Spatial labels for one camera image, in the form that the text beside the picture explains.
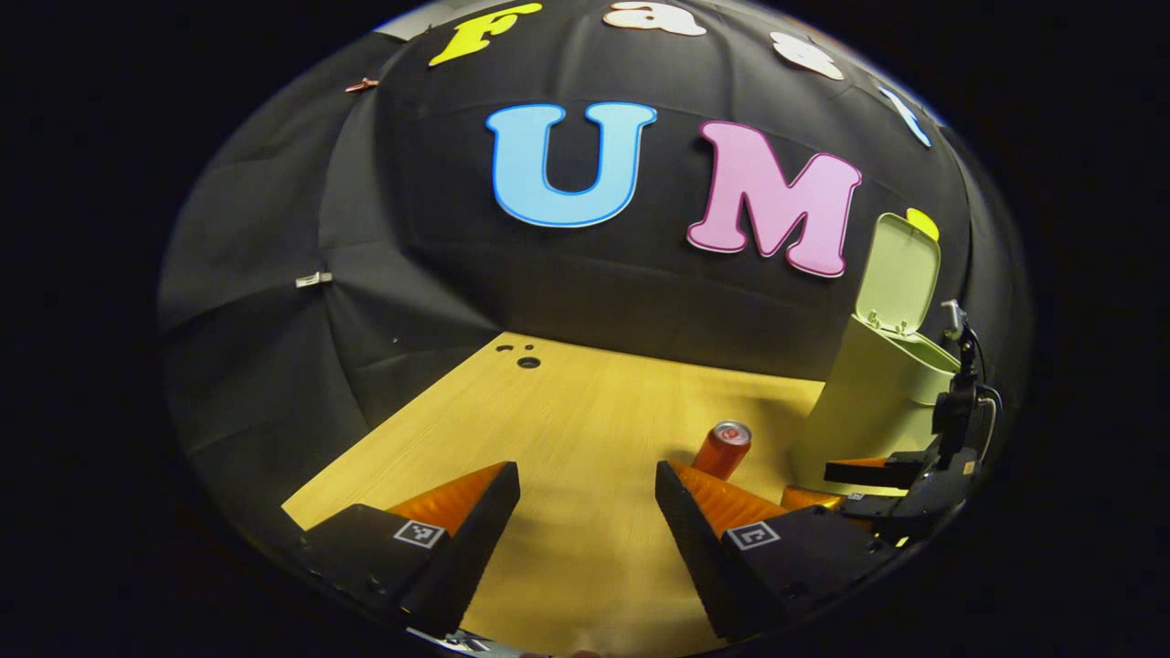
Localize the pale green desktop garbage bin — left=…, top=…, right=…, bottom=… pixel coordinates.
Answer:
left=791, top=212, right=963, bottom=496

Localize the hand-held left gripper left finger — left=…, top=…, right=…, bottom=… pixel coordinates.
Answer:
left=292, top=462, right=522, bottom=639

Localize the wooden desktop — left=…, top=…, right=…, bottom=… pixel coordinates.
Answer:
left=282, top=332, right=915, bottom=657

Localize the black backdrop cloth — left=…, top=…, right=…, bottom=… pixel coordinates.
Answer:
left=157, top=0, right=1034, bottom=549

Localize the orange pop can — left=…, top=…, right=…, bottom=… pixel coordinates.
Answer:
left=692, top=420, right=753, bottom=483

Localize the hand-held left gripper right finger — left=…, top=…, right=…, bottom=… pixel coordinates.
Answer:
left=655, top=461, right=901, bottom=641

